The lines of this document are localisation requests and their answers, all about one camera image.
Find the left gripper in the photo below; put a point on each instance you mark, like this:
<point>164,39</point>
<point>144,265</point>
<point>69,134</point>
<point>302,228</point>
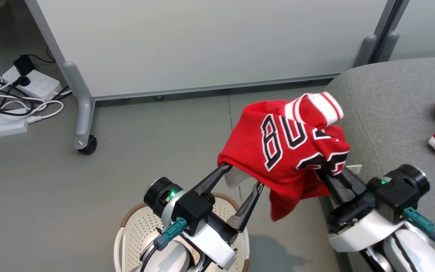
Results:
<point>213,245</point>

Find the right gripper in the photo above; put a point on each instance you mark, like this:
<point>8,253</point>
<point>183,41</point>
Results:
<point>357,232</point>

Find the red basketball jersey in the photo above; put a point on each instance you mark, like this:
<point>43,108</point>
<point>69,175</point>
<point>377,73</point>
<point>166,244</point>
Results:
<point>255,151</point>

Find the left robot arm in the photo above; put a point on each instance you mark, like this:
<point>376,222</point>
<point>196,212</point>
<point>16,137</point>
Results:
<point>172,260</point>

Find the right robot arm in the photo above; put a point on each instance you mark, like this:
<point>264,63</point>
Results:
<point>417,253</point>

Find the white laundry basket brown rim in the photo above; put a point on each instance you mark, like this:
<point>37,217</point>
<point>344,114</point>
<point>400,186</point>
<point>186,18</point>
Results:
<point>138,230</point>

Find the grey fabric sofa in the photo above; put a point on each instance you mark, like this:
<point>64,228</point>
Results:
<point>391,113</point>

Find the black caster wheel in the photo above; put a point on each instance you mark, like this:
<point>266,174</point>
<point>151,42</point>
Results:
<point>89,145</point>

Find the white partition panel with caster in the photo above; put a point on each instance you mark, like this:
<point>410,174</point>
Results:
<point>202,37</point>

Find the white square power strip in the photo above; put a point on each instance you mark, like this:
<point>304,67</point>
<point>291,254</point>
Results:
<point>40,85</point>

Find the white long power strip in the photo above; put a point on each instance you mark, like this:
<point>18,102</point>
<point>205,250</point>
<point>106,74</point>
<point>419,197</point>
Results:
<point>2,128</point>

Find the black power adapter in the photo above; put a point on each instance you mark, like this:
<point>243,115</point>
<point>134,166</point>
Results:
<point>23,64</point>

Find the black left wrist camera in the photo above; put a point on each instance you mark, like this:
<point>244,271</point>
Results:
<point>193,211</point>

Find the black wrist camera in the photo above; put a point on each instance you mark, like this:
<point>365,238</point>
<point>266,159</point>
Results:
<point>389,200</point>
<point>193,211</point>

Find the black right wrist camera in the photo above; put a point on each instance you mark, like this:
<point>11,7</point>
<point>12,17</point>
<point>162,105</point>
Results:
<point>389,200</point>

